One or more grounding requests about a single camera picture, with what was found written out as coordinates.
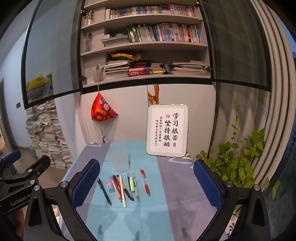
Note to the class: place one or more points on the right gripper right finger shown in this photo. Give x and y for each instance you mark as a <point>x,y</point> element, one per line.
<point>252,222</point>

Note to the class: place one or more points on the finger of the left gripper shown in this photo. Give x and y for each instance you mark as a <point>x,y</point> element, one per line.
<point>34,171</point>
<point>10,158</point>

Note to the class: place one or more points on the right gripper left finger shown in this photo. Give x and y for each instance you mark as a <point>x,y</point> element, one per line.
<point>40,221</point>

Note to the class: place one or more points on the pink teal eraser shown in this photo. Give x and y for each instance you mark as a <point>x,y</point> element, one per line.
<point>110,187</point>

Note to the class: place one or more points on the yellow black pen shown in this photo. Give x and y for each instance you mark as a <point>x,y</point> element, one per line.
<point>127,193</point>

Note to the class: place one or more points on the green highlighter pen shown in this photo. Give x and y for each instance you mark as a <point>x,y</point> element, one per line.
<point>134,182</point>

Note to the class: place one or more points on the red pen with clear grip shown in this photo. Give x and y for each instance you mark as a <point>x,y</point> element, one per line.
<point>145,182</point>

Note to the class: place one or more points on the red black pen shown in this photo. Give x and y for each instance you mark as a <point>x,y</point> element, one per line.
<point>116,182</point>

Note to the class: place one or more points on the dark blue clear pen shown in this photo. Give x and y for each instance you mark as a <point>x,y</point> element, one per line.
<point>131,191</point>

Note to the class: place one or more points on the stack of papers on floor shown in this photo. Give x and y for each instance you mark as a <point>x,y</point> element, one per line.
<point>46,134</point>

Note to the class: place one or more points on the green potted plant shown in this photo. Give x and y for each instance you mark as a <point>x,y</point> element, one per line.
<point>234,159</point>

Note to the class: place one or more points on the frosted plastic pen cup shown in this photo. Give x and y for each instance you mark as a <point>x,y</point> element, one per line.
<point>119,158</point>

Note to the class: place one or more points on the blue grey tablecloth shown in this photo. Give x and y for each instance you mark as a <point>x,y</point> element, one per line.
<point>171,203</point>

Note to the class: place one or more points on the red pyramid hanging ornament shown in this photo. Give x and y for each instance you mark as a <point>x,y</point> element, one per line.
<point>101,110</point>

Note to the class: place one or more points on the framed calligraphy sign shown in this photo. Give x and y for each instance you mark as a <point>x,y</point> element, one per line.
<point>167,130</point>

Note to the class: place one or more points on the red book on shelf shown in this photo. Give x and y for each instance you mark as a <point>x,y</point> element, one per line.
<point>138,73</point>

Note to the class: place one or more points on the grey bookshelf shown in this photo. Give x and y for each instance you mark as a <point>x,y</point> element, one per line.
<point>166,38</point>

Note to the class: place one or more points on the grey curtain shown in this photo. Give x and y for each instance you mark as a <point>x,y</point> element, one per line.
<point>281,111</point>

